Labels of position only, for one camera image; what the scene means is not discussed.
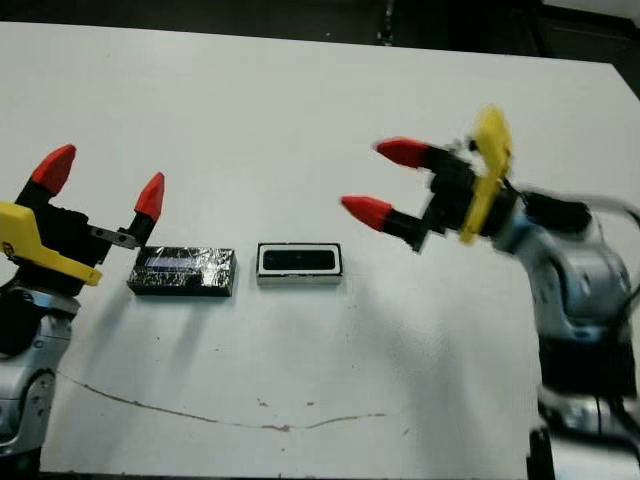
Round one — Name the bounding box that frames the small black camera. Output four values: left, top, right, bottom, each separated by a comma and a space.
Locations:
262, 248, 336, 277

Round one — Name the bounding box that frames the shiny black box lid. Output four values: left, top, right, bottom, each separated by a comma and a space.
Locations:
126, 244, 239, 299

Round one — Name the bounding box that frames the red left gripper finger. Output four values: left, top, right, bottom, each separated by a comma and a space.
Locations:
119, 172, 166, 250
14, 144, 77, 214

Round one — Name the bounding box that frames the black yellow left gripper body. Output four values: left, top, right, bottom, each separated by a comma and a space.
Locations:
0, 201, 137, 301

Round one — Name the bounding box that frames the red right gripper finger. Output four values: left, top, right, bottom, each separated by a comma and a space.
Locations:
374, 139, 454, 174
341, 195, 436, 251

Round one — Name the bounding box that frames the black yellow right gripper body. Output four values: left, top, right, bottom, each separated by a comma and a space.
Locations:
424, 106, 521, 246

